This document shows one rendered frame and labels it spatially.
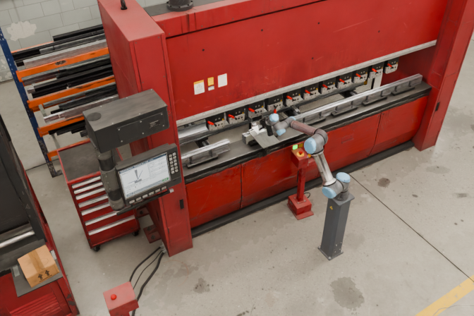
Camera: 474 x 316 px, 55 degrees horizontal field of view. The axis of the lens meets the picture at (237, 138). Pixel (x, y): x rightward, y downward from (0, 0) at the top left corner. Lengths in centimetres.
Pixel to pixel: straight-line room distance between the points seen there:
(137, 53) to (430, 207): 351
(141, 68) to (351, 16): 200
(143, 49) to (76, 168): 149
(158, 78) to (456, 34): 312
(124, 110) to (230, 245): 209
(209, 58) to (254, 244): 196
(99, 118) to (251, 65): 144
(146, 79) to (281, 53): 128
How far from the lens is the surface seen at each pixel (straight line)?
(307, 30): 402
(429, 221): 513
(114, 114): 301
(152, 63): 320
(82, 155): 431
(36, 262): 343
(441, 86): 542
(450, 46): 521
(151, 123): 303
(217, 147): 417
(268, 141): 415
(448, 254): 491
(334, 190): 378
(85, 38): 517
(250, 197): 466
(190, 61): 355
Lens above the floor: 364
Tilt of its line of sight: 39 degrees down
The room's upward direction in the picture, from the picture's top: 2 degrees counter-clockwise
